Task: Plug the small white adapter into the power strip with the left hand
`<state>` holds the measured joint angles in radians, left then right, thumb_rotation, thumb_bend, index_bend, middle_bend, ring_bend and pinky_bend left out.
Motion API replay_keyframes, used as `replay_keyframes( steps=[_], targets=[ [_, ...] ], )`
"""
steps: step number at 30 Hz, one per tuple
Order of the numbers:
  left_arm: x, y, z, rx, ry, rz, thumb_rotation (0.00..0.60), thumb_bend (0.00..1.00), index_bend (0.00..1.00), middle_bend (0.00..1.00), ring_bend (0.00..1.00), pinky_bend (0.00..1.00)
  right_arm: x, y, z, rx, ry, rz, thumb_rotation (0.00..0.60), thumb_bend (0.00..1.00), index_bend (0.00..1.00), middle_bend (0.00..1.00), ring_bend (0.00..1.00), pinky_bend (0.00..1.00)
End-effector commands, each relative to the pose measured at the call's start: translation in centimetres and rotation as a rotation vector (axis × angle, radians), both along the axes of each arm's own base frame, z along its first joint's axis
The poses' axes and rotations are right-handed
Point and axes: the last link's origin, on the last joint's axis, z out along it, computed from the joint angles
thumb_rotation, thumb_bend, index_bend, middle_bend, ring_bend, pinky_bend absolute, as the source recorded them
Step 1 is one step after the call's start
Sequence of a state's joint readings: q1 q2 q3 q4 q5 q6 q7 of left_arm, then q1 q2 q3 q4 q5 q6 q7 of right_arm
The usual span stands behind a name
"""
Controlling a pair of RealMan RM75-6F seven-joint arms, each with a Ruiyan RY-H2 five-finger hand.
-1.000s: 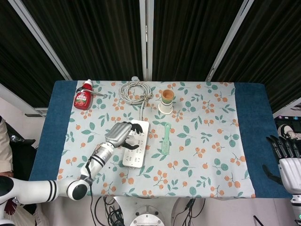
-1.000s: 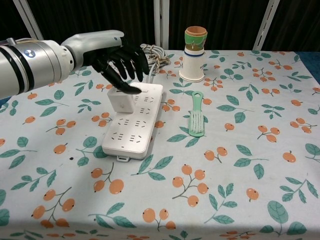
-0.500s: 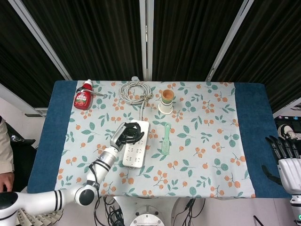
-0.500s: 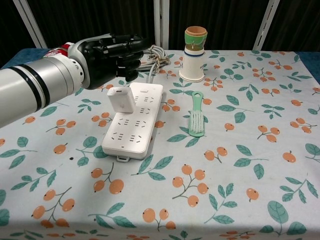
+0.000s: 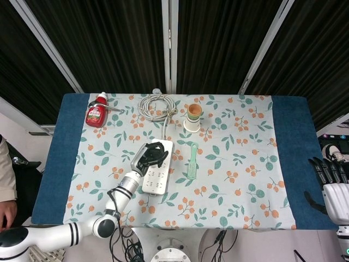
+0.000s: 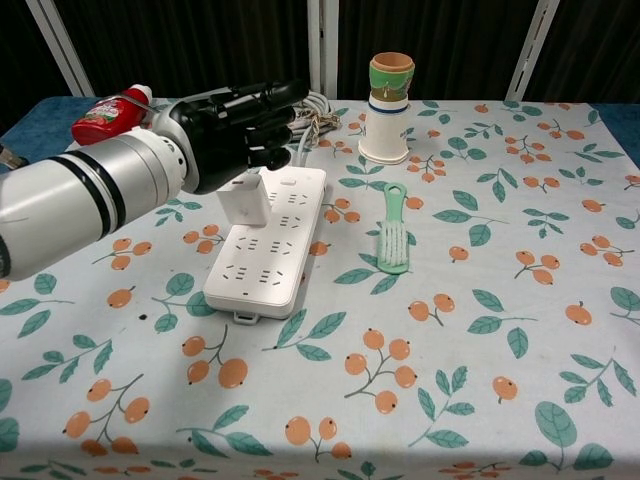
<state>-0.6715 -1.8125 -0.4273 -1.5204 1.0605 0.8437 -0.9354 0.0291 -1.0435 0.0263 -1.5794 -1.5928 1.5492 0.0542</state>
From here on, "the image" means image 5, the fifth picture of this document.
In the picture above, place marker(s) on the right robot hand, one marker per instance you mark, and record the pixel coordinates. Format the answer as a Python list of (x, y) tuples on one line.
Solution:
[(338, 202)]

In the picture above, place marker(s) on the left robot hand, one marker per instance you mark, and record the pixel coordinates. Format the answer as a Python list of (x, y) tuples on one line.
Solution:
[(148, 157)]

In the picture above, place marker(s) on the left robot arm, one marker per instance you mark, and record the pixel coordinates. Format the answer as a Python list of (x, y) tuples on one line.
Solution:
[(54, 233)]

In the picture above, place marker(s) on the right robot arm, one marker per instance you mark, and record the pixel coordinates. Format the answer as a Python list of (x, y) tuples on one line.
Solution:
[(343, 243)]

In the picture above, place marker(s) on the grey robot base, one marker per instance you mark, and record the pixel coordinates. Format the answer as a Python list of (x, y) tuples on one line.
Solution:
[(170, 252)]

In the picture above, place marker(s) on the white power strip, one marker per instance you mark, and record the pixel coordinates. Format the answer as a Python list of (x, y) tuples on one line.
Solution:
[(158, 181)]

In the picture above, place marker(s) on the floral tablecloth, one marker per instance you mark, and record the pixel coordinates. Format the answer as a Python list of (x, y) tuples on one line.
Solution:
[(231, 196)]

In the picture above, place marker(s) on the green plastic brush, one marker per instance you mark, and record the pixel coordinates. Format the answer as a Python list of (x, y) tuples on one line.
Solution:
[(192, 169)]

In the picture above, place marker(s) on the white black sneaker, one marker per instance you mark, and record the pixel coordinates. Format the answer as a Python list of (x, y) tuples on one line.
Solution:
[(334, 154)]

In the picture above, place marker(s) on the white paper cup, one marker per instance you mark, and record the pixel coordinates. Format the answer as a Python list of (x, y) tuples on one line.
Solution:
[(191, 126)]

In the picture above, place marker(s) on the metal spoon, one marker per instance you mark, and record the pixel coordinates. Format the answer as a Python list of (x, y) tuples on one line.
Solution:
[(113, 108)]

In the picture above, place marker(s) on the green brown paper cup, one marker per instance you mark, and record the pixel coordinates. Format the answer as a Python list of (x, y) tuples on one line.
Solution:
[(194, 110)]

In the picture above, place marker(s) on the red ketchup bottle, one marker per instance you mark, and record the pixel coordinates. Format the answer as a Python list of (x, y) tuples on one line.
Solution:
[(95, 116)]

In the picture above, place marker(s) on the blue table cover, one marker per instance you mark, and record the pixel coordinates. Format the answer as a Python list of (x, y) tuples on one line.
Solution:
[(294, 131)]

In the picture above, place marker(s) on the black pleated curtain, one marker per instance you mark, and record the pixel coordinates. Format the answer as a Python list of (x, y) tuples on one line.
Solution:
[(109, 41)]

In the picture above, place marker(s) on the paper folding fan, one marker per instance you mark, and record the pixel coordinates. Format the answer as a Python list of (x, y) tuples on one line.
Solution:
[(49, 256)]

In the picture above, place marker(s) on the person in beige jacket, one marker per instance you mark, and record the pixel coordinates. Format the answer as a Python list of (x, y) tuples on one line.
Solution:
[(6, 174)]

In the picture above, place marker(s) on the white frame post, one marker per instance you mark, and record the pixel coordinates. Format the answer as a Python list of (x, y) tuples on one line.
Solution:
[(265, 46), (169, 46), (46, 45)]

